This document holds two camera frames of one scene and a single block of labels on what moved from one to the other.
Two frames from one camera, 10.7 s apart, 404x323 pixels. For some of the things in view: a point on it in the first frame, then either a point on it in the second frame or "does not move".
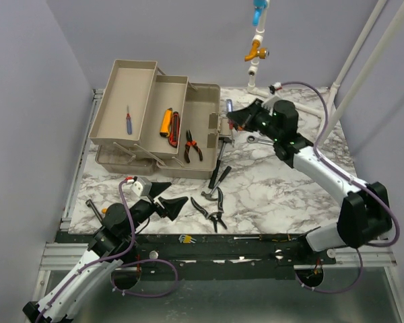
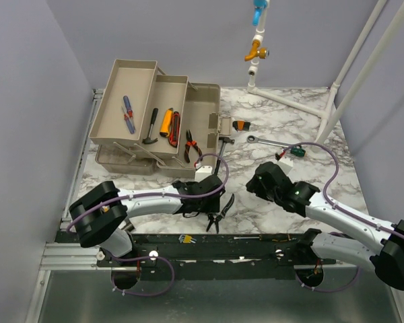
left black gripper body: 142,210 to 207,206
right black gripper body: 260,122 to 256,186
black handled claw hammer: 216,165 does not move
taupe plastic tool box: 145,122 does not move
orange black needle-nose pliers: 189,142 does not move
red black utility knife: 174,136 does not move
